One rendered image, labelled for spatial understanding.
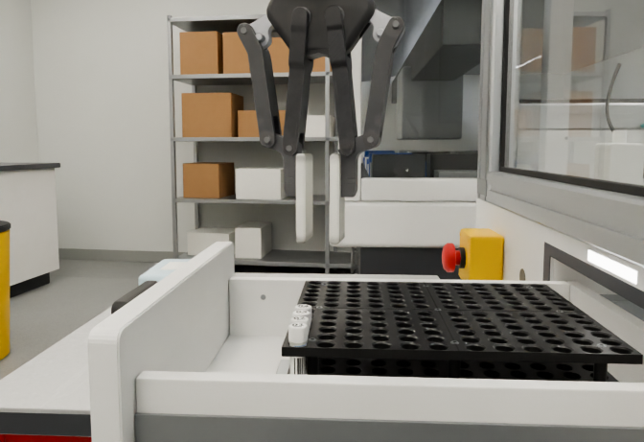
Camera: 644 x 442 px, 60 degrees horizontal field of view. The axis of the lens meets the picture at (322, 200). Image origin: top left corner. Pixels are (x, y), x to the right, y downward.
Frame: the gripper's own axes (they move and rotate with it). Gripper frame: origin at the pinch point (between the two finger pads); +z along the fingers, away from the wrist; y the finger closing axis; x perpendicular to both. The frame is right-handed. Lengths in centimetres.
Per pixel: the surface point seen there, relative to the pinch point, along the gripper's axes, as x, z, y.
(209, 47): 363, -78, -159
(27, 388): 8.1, 22.6, -34.7
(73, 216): 402, 59, -307
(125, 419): -16.8, 10.9, -7.7
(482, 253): 30.2, 9.7, 15.3
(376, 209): 79, 10, -3
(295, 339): -10.3, 8.1, 0.4
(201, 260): 1.1, 5.7, -10.8
